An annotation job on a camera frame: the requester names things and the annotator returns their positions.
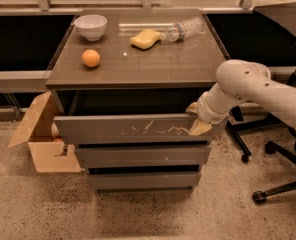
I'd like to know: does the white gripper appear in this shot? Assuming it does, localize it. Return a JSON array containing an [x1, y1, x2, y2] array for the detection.
[[185, 91, 229, 136]]

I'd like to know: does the grey top drawer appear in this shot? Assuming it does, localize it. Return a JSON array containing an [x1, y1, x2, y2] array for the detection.
[[54, 113, 226, 145]]

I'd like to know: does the grey drawer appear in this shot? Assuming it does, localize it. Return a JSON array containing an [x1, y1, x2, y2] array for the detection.
[[88, 172, 201, 191], [75, 145, 210, 168], [54, 113, 226, 145]]

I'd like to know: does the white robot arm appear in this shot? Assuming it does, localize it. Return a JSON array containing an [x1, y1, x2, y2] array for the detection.
[[186, 60, 296, 136]]

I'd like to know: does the grey middle drawer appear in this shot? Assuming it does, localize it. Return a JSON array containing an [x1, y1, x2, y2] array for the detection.
[[75, 145, 210, 168]]

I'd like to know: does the grey bottom drawer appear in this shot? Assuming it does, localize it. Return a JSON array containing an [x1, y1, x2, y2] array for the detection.
[[88, 172, 201, 191]]

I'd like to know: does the grey drawer cabinet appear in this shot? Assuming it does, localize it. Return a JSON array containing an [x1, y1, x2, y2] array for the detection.
[[45, 7, 231, 195]]

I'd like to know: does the black office chair base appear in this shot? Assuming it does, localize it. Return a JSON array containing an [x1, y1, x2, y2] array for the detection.
[[225, 57, 296, 206]]

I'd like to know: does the clear plastic water bottle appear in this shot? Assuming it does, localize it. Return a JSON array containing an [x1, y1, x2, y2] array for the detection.
[[160, 17, 204, 42]]

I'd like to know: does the yellow sponge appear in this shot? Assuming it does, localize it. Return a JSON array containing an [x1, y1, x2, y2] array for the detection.
[[130, 29, 161, 50]]

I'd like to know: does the orange fruit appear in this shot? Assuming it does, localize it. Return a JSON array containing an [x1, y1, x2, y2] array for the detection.
[[82, 49, 100, 67]]

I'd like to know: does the white bowl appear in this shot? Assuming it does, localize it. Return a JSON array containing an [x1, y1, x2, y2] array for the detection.
[[74, 14, 108, 41]]

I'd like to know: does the white item in box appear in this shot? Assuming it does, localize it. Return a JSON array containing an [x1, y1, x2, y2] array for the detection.
[[51, 123, 60, 139]]

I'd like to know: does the cardboard box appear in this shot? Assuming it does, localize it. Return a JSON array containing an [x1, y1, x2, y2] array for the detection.
[[8, 91, 81, 173]]

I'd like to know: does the metal window rail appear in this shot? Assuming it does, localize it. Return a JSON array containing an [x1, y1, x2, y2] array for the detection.
[[0, 71, 51, 93]]

